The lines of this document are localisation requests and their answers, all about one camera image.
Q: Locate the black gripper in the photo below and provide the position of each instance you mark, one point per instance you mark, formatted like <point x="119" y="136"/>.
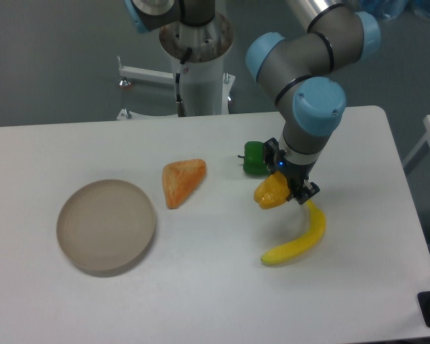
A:
<point x="297" y="176"/>

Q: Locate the yellow bell pepper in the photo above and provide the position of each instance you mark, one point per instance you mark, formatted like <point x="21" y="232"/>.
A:
<point x="272" y="192"/>

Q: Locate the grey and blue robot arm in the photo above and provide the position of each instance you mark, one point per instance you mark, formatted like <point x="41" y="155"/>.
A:
<point x="293" y="73"/>

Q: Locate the green bell pepper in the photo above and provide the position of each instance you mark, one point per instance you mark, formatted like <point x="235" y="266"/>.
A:
<point x="253" y="162"/>

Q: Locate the beige round plate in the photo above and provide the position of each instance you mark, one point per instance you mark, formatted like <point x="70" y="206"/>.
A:
<point x="105" y="227"/>

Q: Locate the yellow banana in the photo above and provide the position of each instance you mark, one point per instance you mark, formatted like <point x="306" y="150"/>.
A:
<point x="301" y="245"/>

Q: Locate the orange triangular bread slice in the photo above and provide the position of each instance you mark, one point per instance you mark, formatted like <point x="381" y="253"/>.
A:
<point x="180" y="179"/>

